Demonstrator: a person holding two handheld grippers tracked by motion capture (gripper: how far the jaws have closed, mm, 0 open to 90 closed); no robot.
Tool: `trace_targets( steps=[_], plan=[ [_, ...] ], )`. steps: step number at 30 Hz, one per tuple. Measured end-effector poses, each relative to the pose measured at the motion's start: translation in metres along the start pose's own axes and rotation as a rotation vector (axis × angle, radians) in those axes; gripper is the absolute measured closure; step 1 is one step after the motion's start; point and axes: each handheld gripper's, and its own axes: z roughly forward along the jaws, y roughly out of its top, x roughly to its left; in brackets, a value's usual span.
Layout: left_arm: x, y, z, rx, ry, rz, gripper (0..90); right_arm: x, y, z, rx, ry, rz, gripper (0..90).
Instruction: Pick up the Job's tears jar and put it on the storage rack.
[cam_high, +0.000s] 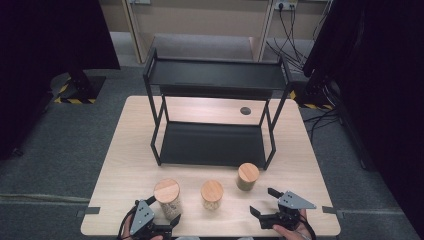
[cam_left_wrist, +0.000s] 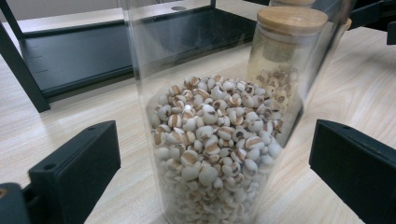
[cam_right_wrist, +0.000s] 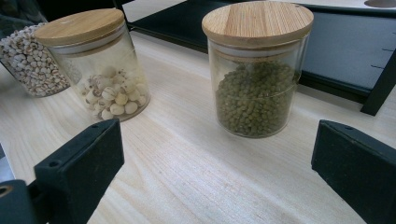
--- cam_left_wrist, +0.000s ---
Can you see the glass jar of lotus seeds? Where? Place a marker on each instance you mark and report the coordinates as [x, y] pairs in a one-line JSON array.
[[289, 21]]

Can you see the dark furniture piece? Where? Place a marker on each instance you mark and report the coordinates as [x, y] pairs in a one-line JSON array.
[[376, 15]]

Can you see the tall glass jar of barley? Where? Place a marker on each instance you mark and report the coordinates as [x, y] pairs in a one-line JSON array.
[[211, 140]]

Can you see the black metal rack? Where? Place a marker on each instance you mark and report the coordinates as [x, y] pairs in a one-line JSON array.
[[77, 56]]

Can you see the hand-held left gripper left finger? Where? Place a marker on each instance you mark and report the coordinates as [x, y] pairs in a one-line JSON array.
[[77, 168]]

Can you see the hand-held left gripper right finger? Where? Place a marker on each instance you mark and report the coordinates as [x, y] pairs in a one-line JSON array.
[[358, 168]]

